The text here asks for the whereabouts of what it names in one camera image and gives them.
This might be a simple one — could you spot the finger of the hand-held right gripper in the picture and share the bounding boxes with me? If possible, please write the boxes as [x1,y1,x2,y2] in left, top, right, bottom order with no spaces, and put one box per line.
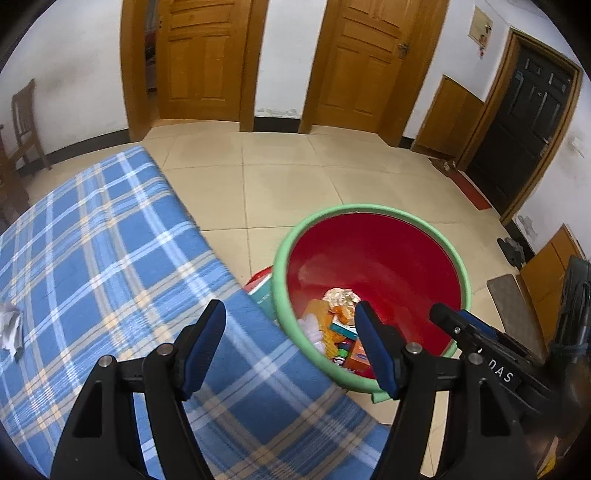
[429,303,525,388]
[457,310,550,365]

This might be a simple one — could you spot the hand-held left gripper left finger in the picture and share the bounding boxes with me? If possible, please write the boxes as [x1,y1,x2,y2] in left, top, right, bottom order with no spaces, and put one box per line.
[51,300,227,480]

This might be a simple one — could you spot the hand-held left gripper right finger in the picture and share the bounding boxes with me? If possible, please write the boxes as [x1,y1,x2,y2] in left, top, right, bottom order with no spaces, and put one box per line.
[355,302,539,480]

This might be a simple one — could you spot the yellow foam fruit net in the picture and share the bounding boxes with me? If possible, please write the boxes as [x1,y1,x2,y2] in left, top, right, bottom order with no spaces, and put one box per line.
[323,316,356,358]

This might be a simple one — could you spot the red basin with green rim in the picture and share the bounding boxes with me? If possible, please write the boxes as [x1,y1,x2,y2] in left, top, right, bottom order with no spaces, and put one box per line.
[271,204,472,404]

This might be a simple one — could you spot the small orange box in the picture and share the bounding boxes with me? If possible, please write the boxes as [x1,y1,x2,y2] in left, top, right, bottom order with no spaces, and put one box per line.
[344,339,372,376]

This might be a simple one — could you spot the grey floor mat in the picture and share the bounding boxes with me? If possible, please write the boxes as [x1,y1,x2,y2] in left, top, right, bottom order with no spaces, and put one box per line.
[487,274,549,361]

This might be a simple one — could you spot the white foam net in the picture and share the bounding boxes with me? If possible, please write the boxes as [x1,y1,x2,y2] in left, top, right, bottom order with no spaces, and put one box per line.
[298,315,328,354]

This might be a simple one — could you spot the crumpled beige paper ball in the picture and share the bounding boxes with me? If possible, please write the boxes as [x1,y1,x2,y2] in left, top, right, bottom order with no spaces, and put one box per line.
[325,287,361,309]

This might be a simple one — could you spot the leaning wooden board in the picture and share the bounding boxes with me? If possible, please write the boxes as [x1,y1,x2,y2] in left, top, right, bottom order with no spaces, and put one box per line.
[517,224,588,344]

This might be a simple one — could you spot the dark slippers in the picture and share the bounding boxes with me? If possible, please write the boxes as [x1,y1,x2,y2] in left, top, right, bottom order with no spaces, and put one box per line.
[496,237,527,269]

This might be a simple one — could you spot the blue plaid blanket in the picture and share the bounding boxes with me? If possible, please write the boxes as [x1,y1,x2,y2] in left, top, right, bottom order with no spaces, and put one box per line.
[0,145,393,480]

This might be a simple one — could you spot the red doormat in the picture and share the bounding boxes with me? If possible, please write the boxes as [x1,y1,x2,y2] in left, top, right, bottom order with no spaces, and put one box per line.
[450,170,493,211]

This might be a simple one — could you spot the white crumpled tissue paper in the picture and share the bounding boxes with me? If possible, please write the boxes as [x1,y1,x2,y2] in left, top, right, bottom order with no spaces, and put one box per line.
[0,302,25,361]

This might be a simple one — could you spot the black entrance door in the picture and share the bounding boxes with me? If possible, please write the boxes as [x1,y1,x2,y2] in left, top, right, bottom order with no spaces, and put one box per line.
[465,34,581,217]

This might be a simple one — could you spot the low wooden cabinet panel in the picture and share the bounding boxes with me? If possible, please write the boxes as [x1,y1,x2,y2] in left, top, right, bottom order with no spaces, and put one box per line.
[416,75,485,158]

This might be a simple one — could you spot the wooden dining chair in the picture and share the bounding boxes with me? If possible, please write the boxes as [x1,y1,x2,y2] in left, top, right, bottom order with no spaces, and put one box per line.
[11,78,52,172]

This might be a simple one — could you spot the closed wooden door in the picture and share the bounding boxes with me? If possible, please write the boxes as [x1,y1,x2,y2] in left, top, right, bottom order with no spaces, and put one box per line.
[311,0,423,139]

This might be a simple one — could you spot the open wooden door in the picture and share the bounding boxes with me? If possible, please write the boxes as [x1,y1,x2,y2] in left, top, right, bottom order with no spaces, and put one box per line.
[154,0,253,121]

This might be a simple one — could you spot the beige wall panel box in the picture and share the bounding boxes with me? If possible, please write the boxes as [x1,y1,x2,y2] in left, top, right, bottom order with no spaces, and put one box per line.
[468,6,494,43]

